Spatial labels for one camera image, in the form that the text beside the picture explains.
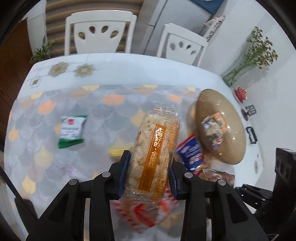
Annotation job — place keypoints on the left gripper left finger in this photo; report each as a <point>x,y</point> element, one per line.
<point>123,168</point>

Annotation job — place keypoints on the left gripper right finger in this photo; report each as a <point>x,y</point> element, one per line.
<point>176,173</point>

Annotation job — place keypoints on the blue biscuit bag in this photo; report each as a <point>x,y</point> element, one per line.
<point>191,153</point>

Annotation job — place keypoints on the orange label rice cracker pack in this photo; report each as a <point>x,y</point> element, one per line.
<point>152,155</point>

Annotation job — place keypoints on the red white striped snack pack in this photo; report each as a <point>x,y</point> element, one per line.
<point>143,215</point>

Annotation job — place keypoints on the yellow snack packet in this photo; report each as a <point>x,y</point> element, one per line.
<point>116,153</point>

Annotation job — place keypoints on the clear bag of cookies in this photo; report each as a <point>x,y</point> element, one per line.
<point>214,175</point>

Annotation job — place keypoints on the brown ribbed glass plate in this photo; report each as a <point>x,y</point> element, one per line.
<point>233,147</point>

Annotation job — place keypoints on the green white snack packet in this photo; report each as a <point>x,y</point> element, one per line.
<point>71,132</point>

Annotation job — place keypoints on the purple white snack packet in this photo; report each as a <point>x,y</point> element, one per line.
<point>214,127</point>

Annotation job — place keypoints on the small brown round coaster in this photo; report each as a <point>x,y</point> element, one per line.
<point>244,114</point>

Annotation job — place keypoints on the grey metal phone stand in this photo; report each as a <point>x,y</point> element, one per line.
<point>250,110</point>

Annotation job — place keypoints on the red lidded teacup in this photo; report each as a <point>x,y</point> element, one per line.
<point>241,94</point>

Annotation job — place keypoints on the right white chair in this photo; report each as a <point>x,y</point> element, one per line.
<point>181,45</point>

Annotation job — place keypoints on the white chair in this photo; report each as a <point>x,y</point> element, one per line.
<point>181,45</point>
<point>99,31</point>

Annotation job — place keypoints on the green potted plant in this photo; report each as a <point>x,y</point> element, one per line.
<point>43,53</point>

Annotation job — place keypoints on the left white chair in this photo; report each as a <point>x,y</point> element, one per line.
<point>99,31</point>

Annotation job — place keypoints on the glass vase with dried flowers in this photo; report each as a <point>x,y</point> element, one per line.
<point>259,53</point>

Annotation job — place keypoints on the white refrigerator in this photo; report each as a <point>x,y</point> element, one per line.
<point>155,14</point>

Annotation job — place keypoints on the blue cushion on refrigerator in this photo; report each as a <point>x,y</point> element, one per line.
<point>211,6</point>

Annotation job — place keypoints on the black rectangular frame object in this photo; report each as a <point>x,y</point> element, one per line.
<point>252,136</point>

